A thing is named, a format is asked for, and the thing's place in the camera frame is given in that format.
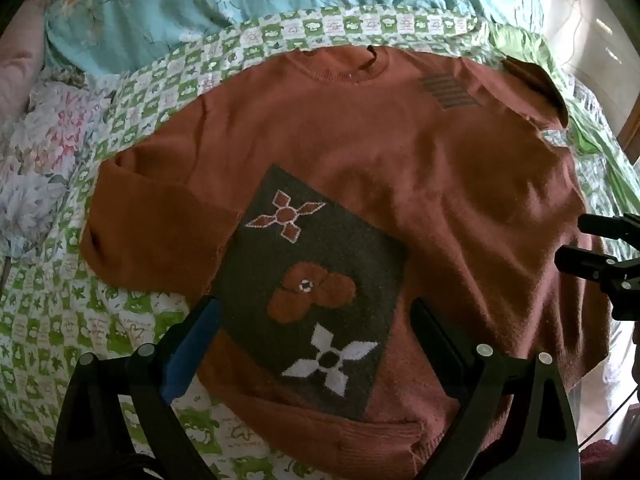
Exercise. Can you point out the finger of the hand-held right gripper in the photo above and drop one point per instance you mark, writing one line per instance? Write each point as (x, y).
(595, 265)
(607, 225)

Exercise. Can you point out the white cabinet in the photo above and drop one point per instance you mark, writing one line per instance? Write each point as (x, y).
(600, 35)

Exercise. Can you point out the pink floral quilt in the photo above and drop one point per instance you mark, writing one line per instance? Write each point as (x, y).
(45, 135)

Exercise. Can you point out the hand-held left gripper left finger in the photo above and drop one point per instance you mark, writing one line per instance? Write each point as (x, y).
(190, 345)

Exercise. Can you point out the pink quilted blanket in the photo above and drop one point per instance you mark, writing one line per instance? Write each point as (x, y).
(25, 45)

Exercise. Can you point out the teal floral quilt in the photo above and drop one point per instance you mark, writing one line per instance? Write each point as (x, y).
(200, 0)

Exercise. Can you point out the rust orange knit sweater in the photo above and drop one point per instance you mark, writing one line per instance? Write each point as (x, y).
(400, 160)

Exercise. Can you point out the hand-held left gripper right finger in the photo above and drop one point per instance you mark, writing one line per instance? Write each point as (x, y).
(440, 340)

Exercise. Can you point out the green checkered printed blanket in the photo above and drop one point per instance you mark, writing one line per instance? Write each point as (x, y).
(50, 320)

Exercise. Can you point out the person's dark red clothing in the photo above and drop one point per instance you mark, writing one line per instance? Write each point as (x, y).
(602, 460)

